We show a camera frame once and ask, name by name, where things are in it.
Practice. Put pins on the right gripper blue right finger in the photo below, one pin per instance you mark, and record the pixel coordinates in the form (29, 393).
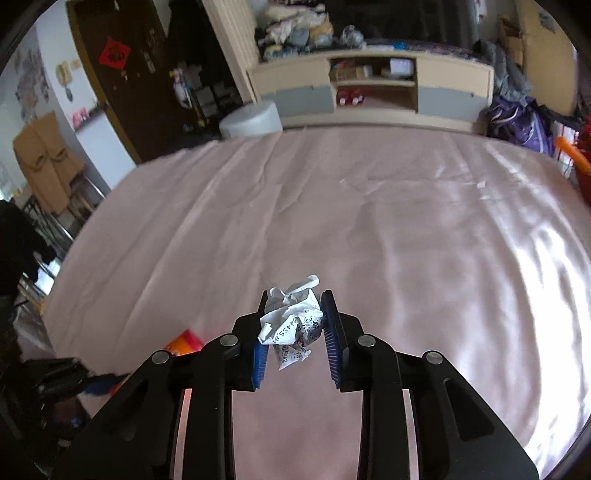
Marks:
(335, 338)

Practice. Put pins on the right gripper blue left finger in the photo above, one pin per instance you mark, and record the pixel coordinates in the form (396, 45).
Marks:
(260, 351)

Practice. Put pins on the printed receipt paper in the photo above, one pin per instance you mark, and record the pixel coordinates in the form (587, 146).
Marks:
(292, 320)

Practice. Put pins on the orange paper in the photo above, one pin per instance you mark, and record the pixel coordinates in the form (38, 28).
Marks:
(186, 343)

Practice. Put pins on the pink satin tablecloth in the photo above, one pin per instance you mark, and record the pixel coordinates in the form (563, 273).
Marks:
(470, 246)

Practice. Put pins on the tan hanging coat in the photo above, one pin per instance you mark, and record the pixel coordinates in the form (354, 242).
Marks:
(47, 163)

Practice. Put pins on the white round stool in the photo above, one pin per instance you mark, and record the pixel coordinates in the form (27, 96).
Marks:
(253, 119)

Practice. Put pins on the beige TV cabinet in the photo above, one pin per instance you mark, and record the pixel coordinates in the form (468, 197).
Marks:
(377, 87)

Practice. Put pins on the purple cloth bag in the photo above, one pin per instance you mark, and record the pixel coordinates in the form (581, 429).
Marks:
(521, 124)

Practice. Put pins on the pile of clothes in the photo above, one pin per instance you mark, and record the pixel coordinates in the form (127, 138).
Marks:
(293, 28)

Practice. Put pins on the orange stick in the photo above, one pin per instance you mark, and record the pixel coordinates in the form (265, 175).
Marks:
(579, 159)

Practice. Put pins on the red plastic bag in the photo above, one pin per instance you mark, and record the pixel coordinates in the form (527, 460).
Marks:
(583, 144)

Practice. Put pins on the white pegboard panel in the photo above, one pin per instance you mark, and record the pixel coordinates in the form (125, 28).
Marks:
(234, 25)

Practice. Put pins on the black television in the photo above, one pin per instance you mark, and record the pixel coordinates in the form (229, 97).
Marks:
(448, 22)

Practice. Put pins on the dark brown door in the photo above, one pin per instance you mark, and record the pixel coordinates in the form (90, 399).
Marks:
(140, 102)

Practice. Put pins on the red diamond door decoration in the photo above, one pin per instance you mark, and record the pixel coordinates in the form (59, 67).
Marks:
(114, 55)

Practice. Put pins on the cardboard panel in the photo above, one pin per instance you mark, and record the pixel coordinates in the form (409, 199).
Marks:
(550, 59)

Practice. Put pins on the cardboard box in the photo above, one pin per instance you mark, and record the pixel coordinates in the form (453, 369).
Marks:
(511, 40)

